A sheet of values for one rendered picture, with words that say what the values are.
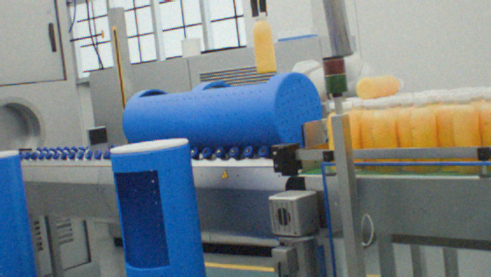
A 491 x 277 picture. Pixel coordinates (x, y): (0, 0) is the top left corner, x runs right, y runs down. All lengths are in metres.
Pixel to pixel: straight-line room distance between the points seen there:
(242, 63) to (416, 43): 1.47
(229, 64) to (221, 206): 2.09
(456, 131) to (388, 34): 3.49
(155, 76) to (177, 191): 2.74
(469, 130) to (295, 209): 0.55
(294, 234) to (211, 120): 0.66
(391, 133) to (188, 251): 0.83
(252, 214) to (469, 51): 2.99
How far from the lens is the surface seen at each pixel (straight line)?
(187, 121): 2.58
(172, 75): 4.86
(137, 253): 2.55
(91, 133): 3.30
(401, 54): 5.28
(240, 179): 2.43
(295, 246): 2.04
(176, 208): 2.30
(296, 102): 2.37
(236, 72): 4.49
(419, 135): 1.92
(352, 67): 3.04
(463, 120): 1.85
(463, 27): 5.11
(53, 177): 3.48
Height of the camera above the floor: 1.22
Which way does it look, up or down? 3 degrees down
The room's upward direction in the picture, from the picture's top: 7 degrees counter-clockwise
